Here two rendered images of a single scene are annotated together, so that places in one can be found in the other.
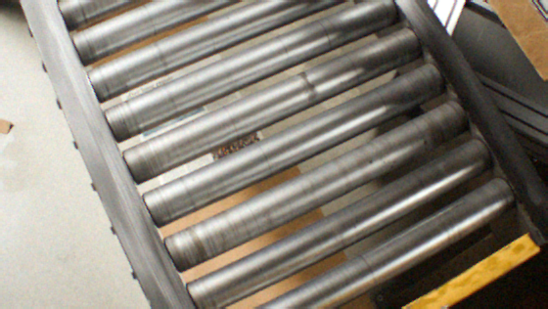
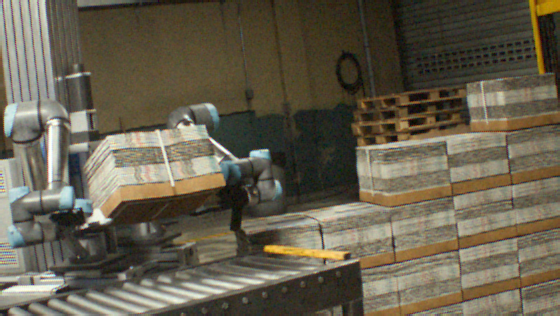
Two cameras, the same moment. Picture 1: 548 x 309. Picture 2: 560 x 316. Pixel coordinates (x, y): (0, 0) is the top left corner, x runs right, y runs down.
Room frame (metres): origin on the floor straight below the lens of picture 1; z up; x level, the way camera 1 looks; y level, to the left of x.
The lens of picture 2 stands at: (0.22, 2.43, 1.27)
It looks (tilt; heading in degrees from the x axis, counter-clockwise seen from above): 3 degrees down; 269
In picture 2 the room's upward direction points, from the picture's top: 8 degrees counter-clockwise
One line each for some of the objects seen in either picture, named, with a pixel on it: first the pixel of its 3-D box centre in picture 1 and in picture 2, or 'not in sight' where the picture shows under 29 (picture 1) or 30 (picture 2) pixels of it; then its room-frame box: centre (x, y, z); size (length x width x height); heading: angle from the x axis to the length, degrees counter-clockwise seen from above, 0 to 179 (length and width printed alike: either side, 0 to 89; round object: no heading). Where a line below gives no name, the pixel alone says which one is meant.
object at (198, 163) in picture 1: (188, 111); not in sight; (0.71, 0.15, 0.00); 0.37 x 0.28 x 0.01; 33
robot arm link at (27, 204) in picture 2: not in sight; (25, 203); (1.00, -0.13, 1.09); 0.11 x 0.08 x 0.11; 5
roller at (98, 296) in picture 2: not in sight; (119, 307); (0.68, 0.14, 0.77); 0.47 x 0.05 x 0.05; 123
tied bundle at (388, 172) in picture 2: not in sight; (402, 172); (-0.36, -1.05, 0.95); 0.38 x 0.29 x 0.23; 101
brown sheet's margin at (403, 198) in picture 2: not in sight; (404, 192); (-0.36, -1.04, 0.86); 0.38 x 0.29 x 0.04; 101
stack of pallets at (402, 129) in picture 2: not in sight; (415, 144); (-1.70, -7.71, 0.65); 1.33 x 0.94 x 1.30; 37
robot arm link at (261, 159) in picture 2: not in sight; (258, 165); (0.23, -0.63, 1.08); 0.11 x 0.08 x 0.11; 41
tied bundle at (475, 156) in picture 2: not in sight; (461, 162); (-0.65, -1.10, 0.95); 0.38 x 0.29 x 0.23; 101
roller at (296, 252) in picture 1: (348, 225); (267, 272); (0.25, -0.15, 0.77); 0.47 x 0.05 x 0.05; 123
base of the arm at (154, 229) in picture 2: not in sight; (145, 225); (0.74, -1.04, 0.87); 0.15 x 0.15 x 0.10
